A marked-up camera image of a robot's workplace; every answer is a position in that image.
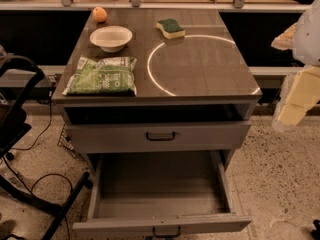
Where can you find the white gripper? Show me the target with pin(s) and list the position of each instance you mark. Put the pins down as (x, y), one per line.
(309, 37)

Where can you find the green jalapeno chip bag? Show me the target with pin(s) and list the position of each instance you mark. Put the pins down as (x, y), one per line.
(113, 75)

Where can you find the green and yellow sponge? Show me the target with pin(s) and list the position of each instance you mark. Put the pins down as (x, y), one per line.
(170, 28)

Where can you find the closed grey upper drawer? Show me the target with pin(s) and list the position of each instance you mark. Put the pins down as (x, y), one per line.
(127, 138)

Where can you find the grey drawer cabinet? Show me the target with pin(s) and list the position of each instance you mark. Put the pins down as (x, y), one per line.
(200, 77)

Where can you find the open grey bottom drawer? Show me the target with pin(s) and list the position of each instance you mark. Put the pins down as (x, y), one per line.
(160, 195)

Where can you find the white bowl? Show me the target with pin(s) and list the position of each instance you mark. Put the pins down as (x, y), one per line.
(111, 39)

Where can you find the orange fruit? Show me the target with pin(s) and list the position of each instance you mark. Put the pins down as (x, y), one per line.
(99, 14)

